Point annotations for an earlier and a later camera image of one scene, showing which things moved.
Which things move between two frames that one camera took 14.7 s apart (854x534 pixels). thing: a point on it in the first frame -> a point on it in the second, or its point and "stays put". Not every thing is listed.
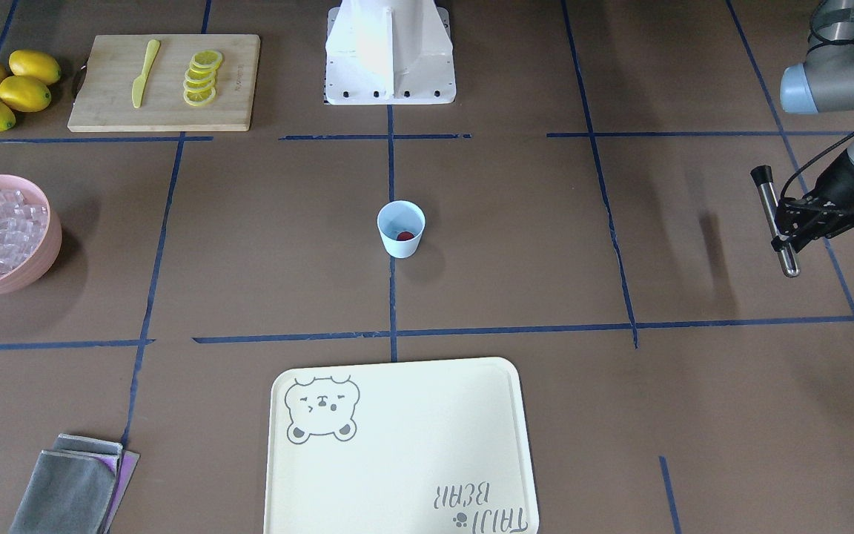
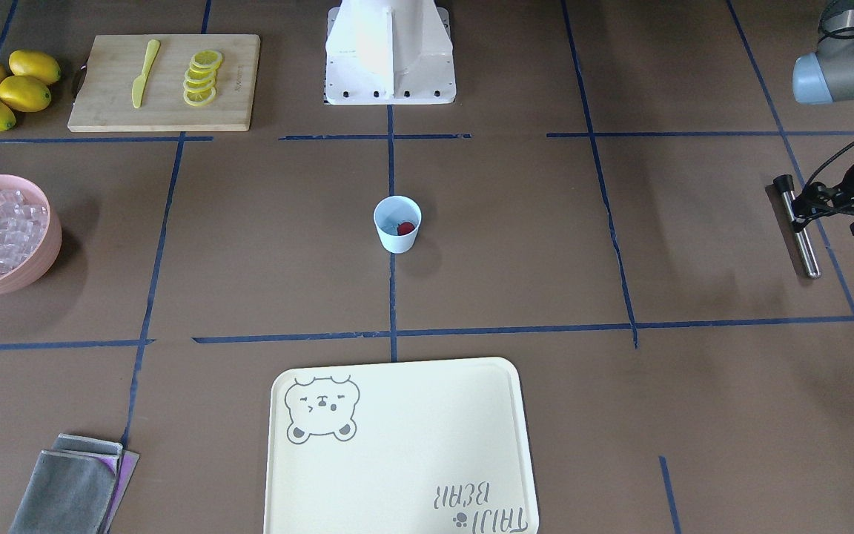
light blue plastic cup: (401, 216) stays put
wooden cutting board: (166, 83) stays put
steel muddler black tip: (763, 178) -> (785, 185)
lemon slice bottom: (200, 98) stays put
